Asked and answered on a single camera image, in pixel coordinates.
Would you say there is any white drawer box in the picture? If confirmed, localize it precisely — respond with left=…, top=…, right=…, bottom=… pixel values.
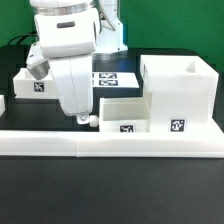
left=13, top=68, right=58, bottom=99
left=90, top=97, right=150, bottom=133

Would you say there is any white L-shaped fence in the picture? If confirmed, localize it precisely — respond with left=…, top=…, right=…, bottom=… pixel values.
left=0, top=95, right=224, bottom=158

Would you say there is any white front drawer box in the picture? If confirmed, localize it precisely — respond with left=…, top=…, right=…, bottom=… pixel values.
left=90, top=97, right=150, bottom=133

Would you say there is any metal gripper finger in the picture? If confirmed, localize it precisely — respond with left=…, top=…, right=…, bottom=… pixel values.
left=77, top=114, right=90, bottom=124

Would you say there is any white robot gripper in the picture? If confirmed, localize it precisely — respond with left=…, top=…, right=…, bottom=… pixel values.
left=27, top=8, right=100, bottom=116

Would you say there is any white marker sheet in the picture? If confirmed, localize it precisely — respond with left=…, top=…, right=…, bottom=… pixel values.
left=92, top=72, right=139, bottom=88

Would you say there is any white rear drawer box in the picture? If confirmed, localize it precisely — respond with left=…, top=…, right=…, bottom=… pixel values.
left=13, top=68, right=58, bottom=99

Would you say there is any black cable with connector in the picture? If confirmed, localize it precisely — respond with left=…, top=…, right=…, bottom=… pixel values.
left=7, top=30, right=38, bottom=48

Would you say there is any white drawer cabinet housing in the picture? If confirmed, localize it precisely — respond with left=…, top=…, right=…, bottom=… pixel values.
left=140, top=55, right=219, bottom=133

